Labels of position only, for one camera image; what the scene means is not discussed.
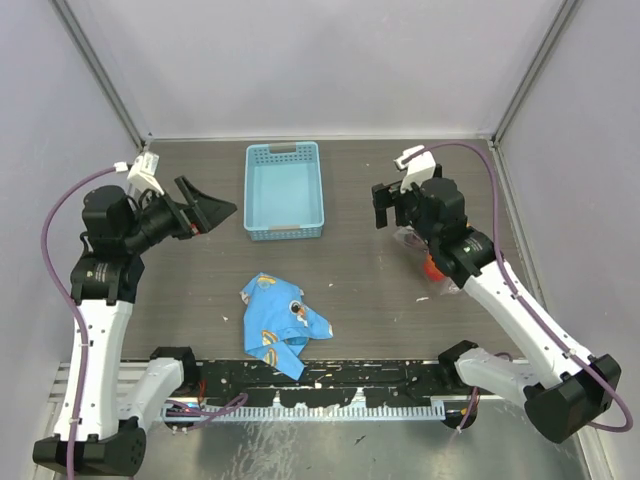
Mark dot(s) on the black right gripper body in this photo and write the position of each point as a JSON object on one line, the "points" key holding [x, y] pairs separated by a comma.
{"points": [[408, 208]]}

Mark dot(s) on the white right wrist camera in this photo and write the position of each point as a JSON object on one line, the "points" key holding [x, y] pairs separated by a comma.
{"points": [[418, 164]]}

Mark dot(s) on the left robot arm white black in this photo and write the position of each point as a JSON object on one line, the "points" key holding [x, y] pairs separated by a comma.
{"points": [[97, 434]]}

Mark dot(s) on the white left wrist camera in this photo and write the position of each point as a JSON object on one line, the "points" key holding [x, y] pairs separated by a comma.
{"points": [[141, 173]]}

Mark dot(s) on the blue patterned cloth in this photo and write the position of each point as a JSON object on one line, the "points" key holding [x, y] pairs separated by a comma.
{"points": [[278, 324]]}

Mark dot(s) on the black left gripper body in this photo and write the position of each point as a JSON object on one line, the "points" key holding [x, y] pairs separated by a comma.
{"points": [[164, 218]]}

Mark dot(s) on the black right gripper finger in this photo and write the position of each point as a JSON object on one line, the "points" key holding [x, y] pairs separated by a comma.
{"points": [[383, 196], [381, 218]]}

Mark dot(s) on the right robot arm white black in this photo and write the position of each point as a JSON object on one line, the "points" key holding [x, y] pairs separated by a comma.
{"points": [[563, 386]]}

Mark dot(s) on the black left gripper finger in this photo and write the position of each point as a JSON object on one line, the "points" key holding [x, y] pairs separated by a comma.
{"points": [[210, 212], [190, 207]]}

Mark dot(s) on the aluminium frame rail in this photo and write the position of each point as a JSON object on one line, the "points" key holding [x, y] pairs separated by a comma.
{"points": [[129, 373]]}

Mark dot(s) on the light blue plastic basket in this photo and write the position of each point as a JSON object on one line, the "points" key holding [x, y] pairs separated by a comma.
{"points": [[283, 192]]}

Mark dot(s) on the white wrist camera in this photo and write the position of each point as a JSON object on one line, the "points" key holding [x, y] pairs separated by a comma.
{"points": [[141, 173], [418, 164]]}

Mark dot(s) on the clear polka dot zip bag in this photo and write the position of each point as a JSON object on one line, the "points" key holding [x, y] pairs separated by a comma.
{"points": [[415, 250]]}

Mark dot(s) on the white slotted cable duct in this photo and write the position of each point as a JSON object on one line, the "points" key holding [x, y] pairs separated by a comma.
{"points": [[356, 411]]}

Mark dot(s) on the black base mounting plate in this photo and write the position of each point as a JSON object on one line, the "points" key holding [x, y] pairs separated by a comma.
{"points": [[393, 383]]}

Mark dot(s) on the orange fake fruit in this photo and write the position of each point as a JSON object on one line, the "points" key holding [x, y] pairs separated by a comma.
{"points": [[431, 271]]}

